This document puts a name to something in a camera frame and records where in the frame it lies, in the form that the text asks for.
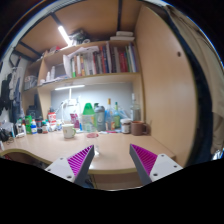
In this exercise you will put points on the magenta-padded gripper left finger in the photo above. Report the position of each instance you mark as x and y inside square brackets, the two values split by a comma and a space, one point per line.
[65, 166]

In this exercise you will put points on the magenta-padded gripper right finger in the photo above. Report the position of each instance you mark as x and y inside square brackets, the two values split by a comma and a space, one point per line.
[160, 165]

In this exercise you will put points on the clear bottle with green cap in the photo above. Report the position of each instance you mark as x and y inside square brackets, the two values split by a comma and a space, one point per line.
[88, 118]

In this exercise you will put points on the brown mug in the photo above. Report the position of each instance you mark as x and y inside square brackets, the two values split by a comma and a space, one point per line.
[137, 128]

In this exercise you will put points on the small white bottle blue label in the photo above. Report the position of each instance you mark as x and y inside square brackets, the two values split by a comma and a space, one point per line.
[33, 128]

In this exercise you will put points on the brown jar with white lid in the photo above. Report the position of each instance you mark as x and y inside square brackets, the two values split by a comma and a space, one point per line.
[125, 126]

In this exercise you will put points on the grey shaker bottle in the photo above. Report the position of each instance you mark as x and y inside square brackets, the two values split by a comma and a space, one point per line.
[99, 118]

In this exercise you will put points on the clear bottle with yellow cap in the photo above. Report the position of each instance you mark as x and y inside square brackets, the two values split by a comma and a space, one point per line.
[109, 118]

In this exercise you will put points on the white under-shelf light bar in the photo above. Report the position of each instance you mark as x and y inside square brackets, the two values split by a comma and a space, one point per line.
[69, 87]

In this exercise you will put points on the wooden shelf unit with books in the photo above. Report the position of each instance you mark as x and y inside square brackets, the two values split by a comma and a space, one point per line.
[100, 61]

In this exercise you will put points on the white ceiling tube light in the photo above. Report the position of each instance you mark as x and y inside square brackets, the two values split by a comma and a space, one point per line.
[64, 35]

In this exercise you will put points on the white wall power outlet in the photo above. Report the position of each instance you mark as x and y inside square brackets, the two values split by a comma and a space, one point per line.
[72, 102]

